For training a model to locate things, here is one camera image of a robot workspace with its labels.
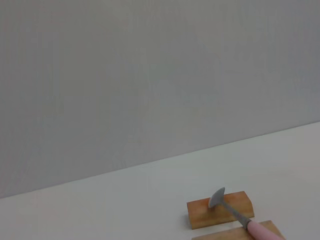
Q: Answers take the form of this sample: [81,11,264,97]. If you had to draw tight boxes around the pink handled metal spoon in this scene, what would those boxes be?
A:
[207,186,285,240]

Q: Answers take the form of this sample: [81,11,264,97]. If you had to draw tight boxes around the light wooden block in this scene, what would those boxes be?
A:
[191,219,286,240]
[186,190,255,230]

